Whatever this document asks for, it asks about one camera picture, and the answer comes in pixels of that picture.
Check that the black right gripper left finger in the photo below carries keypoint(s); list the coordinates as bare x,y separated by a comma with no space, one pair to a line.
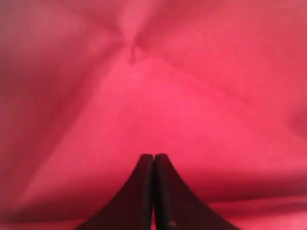
131,208

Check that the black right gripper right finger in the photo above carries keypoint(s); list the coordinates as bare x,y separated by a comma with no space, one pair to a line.
176,207

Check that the red tablecloth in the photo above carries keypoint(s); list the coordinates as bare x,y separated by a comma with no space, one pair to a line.
87,86

